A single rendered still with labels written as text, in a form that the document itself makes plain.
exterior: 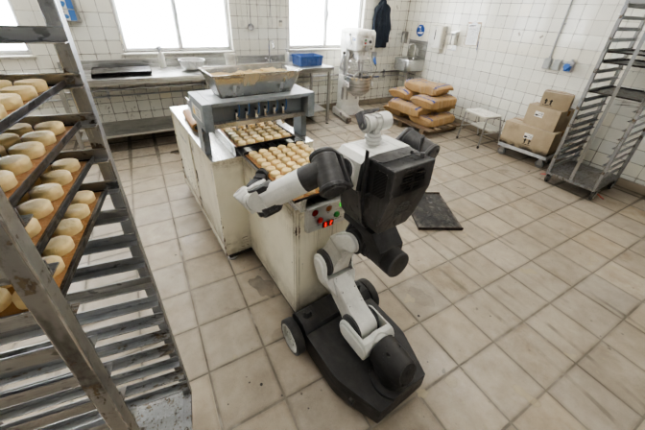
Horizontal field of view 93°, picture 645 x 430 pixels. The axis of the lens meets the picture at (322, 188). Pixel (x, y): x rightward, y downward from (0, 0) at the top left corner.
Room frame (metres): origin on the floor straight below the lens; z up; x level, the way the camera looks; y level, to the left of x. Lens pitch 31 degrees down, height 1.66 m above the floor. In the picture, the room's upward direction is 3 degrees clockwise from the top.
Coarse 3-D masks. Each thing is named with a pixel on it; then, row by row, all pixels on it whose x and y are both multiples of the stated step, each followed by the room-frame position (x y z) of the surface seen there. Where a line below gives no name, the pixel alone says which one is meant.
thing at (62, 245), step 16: (80, 192) 0.64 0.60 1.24; (80, 208) 0.57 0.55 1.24; (64, 224) 0.51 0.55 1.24; (80, 224) 0.52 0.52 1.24; (64, 240) 0.46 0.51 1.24; (48, 256) 0.41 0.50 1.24; (64, 256) 0.44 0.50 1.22; (64, 272) 0.40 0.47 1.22; (0, 288) 0.34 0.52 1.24; (0, 304) 0.31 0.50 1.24; (16, 304) 0.31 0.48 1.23
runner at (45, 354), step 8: (88, 336) 0.33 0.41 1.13; (96, 336) 0.33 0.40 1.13; (32, 352) 0.28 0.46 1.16; (40, 352) 0.29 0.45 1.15; (48, 352) 0.29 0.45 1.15; (56, 352) 0.29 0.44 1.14; (0, 360) 0.27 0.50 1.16; (8, 360) 0.27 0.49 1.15; (16, 360) 0.27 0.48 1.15; (24, 360) 0.28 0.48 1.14; (32, 360) 0.28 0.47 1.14; (40, 360) 0.28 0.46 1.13; (48, 360) 0.29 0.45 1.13; (0, 368) 0.27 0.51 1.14; (8, 368) 0.27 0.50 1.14; (16, 368) 0.27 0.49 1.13
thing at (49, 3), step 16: (48, 0) 0.70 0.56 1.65; (48, 16) 0.69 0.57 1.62; (64, 16) 0.73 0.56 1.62; (64, 48) 0.70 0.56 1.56; (64, 64) 0.69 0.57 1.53; (80, 64) 0.72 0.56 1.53; (80, 96) 0.70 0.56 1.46; (80, 112) 0.69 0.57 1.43; (96, 112) 0.72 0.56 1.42; (96, 128) 0.70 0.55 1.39; (96, 144) 0.70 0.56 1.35; (112, 160) 0.72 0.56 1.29; (112, 176) 0.70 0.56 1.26; (128, 208) 0.71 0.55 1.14; (128, 224) 0.70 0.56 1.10; (144, 256) 0.71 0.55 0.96; (144, 272) 0.70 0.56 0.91; (160, 304) 0.71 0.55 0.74; (176, 352) 0.70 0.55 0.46; (176, 368) 0.69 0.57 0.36
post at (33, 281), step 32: (0, 192) 0.31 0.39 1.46; (0, 224) 0.28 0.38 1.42; (0, 256) 0.28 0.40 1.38; (32, 256) 0.30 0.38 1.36; (32, 288) 0.28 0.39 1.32; (64, 320) 0.29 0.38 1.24; (64, 352) 0.28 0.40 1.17; (96, 352) 0.31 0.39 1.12; (96, 384) 0.28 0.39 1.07; (128, 416) 0.30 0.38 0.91
